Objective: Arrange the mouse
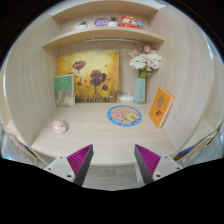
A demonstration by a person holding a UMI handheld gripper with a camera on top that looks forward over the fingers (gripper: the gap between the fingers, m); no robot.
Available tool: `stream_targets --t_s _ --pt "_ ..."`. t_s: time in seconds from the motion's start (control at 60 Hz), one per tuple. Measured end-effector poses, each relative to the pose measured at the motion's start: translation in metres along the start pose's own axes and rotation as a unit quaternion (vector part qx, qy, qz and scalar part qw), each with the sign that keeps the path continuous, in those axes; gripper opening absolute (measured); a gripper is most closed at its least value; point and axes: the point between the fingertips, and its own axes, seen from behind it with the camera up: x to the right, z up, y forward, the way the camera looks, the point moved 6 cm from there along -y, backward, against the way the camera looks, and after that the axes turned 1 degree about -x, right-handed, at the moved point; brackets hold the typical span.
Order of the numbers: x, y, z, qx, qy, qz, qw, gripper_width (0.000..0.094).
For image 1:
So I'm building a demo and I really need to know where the pink white flower bouquet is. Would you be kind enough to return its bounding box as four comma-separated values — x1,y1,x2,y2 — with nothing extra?
128,46,162,79

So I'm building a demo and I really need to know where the small potted plant left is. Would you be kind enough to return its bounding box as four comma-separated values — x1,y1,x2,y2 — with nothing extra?
79,21,88,29

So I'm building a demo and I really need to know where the red plush toy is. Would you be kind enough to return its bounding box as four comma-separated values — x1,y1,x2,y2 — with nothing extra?
118,15,143,29

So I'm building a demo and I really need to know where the small potted plant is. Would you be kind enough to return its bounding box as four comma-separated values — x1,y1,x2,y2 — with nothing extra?
79,21,88,29
108,16,118,26

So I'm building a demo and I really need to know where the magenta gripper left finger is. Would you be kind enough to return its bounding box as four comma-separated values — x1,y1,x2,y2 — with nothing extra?
43,143,95,187

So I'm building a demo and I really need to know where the round cartoon mouse pad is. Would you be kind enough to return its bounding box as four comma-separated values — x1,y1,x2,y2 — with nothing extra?
107,105,142,127

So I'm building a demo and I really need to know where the orange book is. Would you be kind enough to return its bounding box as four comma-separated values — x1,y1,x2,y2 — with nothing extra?
149,88,174,127

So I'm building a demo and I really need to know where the small potted plant right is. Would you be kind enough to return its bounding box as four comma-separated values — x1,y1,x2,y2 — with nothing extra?
108,16,118,26

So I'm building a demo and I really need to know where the yellow poppy flower painting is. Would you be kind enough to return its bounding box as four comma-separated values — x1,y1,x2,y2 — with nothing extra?
57,50,119,103

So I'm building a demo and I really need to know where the wooden shelf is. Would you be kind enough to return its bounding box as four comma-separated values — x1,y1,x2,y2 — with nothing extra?
44,26,165,48

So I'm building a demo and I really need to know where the pink computer mouse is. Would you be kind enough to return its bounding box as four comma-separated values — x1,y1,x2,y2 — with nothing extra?
51,120,67,133

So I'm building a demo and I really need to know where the green book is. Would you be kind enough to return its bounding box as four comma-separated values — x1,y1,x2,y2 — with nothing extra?
54,75,75,107

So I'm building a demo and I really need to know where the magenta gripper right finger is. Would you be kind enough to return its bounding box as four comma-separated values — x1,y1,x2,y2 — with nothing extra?
133,143,184,186

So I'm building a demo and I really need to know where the white power adapter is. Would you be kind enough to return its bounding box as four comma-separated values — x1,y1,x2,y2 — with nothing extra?
119,91,133,101

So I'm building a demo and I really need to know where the teal geometric vase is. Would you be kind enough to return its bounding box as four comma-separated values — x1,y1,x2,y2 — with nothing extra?
133,78,145,105

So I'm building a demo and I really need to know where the purple round number sign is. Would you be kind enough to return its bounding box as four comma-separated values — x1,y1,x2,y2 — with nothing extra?
94,17,109,27

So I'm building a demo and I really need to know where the white light bar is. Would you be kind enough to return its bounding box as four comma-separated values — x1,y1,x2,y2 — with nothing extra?
84,38,140,43

